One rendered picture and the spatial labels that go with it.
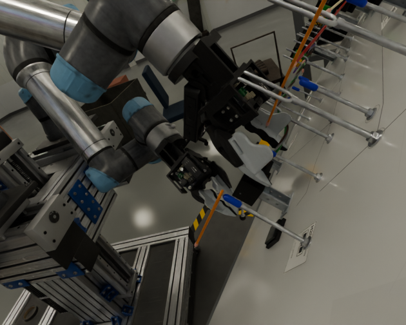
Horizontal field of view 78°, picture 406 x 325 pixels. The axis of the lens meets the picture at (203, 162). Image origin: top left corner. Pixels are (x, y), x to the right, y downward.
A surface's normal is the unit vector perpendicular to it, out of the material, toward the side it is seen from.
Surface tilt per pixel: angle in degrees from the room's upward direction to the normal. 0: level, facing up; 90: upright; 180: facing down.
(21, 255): 90
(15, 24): 94
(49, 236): 90
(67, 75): 80
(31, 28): 94
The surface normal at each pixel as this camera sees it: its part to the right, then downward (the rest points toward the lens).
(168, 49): -0.17, 0.43
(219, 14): -0.04, 0.57
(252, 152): -0.66, 0.44
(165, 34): 0.05, 0.23
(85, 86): 0.28, 0.77
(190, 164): -0.40, -0.08
